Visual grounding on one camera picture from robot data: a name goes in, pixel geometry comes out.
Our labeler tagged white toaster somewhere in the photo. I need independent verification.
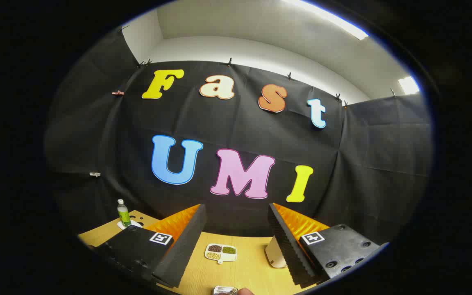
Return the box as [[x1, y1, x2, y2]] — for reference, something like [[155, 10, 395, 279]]
[[265, 236, 288, 269]]

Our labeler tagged small ceiling light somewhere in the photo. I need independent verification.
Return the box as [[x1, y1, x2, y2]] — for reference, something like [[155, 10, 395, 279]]
[[398, 76, 420, 95]]

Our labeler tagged white divided tray of beans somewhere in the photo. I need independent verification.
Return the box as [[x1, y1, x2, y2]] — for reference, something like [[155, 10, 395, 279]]
[[204, 243, 238, 264]]

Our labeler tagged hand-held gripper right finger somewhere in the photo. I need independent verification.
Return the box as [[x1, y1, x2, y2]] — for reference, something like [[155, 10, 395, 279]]
[[267, 203, 389, 286]]

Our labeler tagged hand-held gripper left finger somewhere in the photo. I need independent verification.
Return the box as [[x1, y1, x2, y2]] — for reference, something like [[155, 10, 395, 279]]
[[95, 204, 208, 288]]

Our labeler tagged green drink bottle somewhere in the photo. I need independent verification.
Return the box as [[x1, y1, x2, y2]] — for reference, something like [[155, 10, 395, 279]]
[[117, 199, 132, 227]]

